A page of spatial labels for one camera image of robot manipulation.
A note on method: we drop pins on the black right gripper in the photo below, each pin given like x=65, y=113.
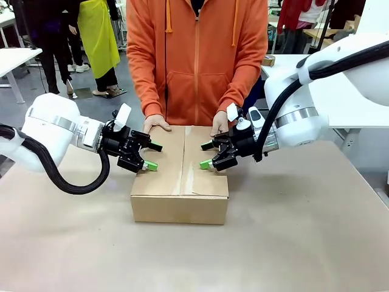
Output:
x=243, y=143

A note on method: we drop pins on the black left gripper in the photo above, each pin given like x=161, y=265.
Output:
x=117, y=144

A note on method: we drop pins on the brown cardboard box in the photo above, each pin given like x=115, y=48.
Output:
x=179, y=200

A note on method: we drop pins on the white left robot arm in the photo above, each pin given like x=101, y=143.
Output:
x=51, y=127

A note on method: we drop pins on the person's right forearm orange sleeve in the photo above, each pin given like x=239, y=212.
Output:
x=146, y=88

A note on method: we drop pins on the person's left forearm orange sleeve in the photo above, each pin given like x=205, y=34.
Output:
x=240, y=88

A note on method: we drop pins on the person's right hand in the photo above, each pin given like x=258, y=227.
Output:
x=155, y=123

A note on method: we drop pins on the person's left hand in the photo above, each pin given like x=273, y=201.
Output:
x=219, y=123

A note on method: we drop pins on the clear tape strip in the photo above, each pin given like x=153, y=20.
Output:
x=187, y=170

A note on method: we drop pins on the person in orange hoodie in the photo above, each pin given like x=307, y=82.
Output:
x=194, y=61

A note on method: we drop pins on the brown packing tape roll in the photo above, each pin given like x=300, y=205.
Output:
x=269, y=61

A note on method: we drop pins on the figure in yellow apron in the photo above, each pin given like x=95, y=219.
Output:
x=98, y=45

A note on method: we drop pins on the figure in black clothes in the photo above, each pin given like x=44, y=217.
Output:
x=51, y=45

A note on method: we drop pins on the figure in red jacket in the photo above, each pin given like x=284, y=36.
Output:
x=293, y=24

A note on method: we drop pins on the white side table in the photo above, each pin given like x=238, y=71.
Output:
x=16, y=59

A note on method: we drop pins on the black pole stand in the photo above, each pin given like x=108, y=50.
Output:
x=323, y=30

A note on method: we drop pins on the wooden background table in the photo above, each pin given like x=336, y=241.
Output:
x=334, y=33

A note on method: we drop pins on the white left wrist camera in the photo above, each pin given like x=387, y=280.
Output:
x=123, y=115

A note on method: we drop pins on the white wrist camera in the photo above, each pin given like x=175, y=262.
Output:
x=123, y=115
x=249, y=117

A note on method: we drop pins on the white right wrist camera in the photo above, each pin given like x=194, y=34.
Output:
x=249, y=117

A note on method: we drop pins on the dark floor base plate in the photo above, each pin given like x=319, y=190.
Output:
x=80, y=92

